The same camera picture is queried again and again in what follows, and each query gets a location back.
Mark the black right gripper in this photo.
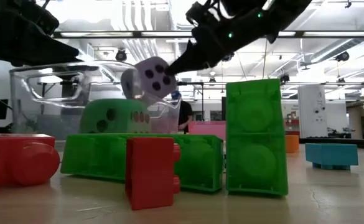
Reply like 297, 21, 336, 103
164, 0, 279, 77

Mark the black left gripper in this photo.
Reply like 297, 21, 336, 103
0, 0, 83, 67

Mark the purple foam die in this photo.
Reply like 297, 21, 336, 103
120, 56, 178, 100

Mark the clear plastic bin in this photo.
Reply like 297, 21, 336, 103
9, 60, 183, 138

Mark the green foam die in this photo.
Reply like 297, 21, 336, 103
78, 98, 152, 135

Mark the short green building brick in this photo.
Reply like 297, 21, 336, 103
225, 78, 289, 197

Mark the long green building brick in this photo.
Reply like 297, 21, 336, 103
60, 133, 225, 193

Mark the orange building brick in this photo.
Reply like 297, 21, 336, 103
284, 134, 301, 154

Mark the blue building brick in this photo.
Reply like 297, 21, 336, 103
304, 142, 360, 171

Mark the person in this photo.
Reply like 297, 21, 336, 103
170, 90, 194, 135

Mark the round black ceiling spotlight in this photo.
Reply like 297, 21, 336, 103
335, 50, 351, 63
114, 49, 128, 63

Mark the pink plastic bin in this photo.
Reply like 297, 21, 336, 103
187, 120, 227, 142

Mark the large red building brick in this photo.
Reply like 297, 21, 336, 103
0, 133, 61, 194

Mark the small red building brick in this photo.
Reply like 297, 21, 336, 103
125, 137, 182, 212

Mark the white square pillar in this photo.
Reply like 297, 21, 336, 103
297, 84, 329, 139

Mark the silver ventilation duct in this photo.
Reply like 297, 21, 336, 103
168, 0, 198, 30

